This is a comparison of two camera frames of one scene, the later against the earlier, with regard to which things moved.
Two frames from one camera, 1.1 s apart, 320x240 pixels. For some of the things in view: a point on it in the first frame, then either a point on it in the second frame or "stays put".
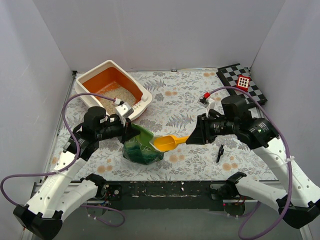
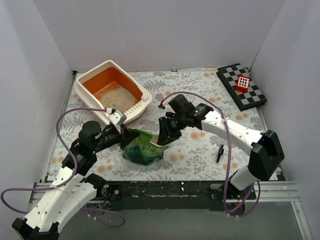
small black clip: (221, 152) stays put
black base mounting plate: (167, 195) stays put
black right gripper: (202, 129) -> (171, 125)
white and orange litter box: (110, 80) stays put
